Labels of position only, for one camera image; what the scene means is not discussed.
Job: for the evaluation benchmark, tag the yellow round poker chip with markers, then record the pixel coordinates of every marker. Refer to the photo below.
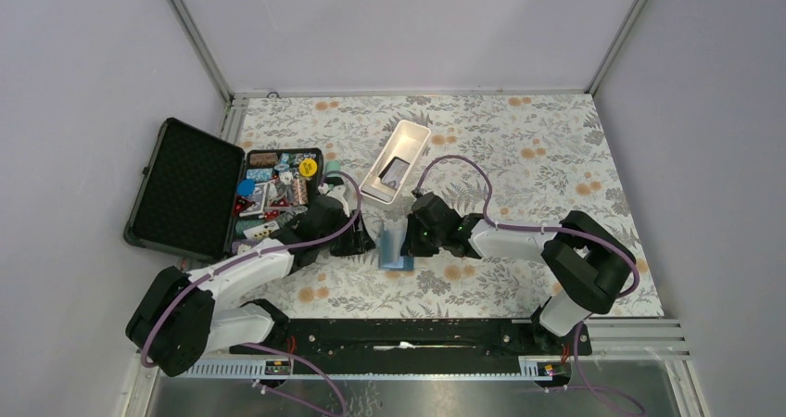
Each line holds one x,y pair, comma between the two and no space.
308,167

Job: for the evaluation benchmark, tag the mint green case handle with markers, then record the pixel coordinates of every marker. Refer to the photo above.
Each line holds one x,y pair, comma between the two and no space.
331,177

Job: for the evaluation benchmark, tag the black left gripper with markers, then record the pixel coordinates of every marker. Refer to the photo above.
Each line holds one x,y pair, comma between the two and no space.
359,242

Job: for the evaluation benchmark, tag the black open carrying case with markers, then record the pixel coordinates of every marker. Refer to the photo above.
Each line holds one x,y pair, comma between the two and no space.
185,204

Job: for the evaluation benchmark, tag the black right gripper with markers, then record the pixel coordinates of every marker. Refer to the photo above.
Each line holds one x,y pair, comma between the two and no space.
411,246

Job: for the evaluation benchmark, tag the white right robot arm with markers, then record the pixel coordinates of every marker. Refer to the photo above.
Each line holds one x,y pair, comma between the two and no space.
591,266

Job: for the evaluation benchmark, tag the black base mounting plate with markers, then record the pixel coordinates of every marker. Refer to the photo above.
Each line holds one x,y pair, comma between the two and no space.
423,346

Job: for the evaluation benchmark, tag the floral patterned table mat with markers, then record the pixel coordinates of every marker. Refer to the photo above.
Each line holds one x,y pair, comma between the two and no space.
521,158

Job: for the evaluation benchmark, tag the blue round poker chip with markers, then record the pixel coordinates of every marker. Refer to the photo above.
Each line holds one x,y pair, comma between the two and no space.
246,188

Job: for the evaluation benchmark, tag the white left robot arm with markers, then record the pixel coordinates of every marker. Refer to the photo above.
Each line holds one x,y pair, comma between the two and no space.
183,316

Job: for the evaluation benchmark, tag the white rectangular plastic tray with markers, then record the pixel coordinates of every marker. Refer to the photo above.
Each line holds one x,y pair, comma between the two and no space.
407,141

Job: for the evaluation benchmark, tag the playing card deck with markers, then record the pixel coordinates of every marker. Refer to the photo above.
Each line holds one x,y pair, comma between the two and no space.
261,231

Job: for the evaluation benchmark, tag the blue leather card holder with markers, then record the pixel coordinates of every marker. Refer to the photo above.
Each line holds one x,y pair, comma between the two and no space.
389,244

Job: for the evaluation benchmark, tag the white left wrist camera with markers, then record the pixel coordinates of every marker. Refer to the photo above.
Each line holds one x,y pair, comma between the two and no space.
337,192

